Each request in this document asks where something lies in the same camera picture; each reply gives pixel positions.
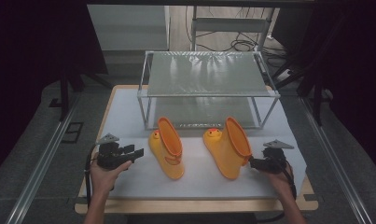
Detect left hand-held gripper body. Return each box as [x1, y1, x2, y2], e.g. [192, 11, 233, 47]
[96, 133, 133, 171]

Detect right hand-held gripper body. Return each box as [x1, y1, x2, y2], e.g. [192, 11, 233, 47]
[261, 139, 295, 175]

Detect yellow duck rain boot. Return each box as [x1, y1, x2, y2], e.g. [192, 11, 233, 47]
[202, 116, 253, 180]
[147, 117, 186, 181]

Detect metal frame shoe rack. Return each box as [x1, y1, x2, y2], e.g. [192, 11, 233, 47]
[136, 50, 282, 131]

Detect person's right hand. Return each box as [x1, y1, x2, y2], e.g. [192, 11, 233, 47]
[264, 162, 297, 200]

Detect person's left hand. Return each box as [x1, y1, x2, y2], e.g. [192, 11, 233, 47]
[90, 157, 132, 199]

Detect white table mat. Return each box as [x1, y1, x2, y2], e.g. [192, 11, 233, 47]
[78, 88, 308, 200]

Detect wooden table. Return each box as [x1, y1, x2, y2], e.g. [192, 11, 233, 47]
[74, 84, 320, 216]

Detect black tripod stand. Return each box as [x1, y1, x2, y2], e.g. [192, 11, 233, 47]
[272, 55, 333, 127]
[48, 69, 113, 122]

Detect dark curtain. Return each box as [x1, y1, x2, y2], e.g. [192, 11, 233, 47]
[0, 0, 109, 181]
[310, 0, 376, 178]

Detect white cabinet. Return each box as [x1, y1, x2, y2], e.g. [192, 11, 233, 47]
[87, 4, 171, 52]

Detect grey metal stand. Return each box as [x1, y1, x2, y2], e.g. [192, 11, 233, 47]
[189, 6, 272, 52]

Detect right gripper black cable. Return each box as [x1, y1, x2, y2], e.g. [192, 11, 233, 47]
[255, 160, 299, 224]

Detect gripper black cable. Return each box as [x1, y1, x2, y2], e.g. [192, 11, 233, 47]
[84, 144, 98, 210]
[255, 160, 299, 224]

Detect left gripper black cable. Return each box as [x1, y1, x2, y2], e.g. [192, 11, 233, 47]
[84, 144, 98, 210]

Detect metal floor rail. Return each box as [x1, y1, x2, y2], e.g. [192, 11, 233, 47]
[5, 92, 81, 224]
[299, 95, 374, 224]

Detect black floor cables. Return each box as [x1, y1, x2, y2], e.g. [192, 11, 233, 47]
[185, 6, 291, 68]

